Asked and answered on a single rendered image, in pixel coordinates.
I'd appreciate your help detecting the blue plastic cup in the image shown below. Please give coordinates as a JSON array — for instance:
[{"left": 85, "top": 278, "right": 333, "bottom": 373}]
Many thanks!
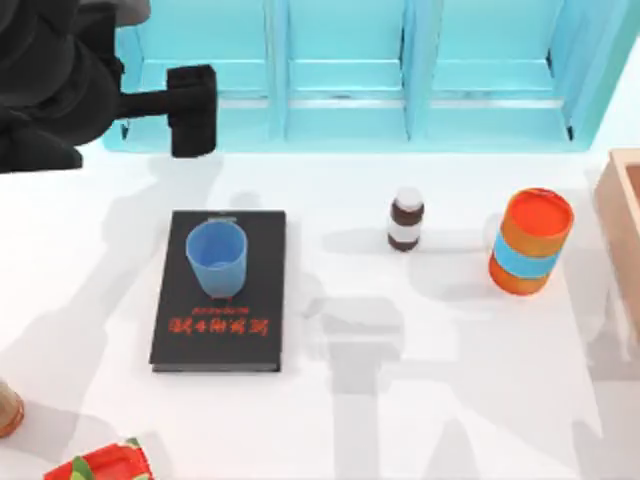
[{"left": 185, "top": 221, "right": 249, "bottom": 299}]

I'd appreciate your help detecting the light blue rack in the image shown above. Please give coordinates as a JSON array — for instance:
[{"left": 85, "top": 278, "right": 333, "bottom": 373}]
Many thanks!
[{"left": 102, "top": 0, "right": 640, "bottom": 156}]

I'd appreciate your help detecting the black book with red lettering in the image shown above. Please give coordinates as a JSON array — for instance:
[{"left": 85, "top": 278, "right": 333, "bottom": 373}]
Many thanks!
[{"left": 149, "top": 209, "right": 288, "bottom": 374}]

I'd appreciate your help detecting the brown bottle with white cap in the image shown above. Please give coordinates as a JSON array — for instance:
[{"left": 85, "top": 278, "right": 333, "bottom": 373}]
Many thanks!
[{"left": 387, "top": 186, "right": 426, "bottom": 253}]

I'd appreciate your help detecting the brown plant pot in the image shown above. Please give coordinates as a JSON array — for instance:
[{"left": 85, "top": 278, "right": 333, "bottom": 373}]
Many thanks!
[{"left": 0, "top": 380, "right": 26, "bottom": 439}]

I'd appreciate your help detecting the red and green packet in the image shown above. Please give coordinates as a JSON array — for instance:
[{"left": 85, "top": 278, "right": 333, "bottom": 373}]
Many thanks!
[{"left": 42, "top": 436, "right": 153, "bottom": 480}]

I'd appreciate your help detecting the orange can with blue band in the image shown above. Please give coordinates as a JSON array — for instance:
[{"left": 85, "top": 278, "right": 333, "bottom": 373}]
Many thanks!
[{"left": 488, "top": 187, "right": 576, "bottom": 298}]

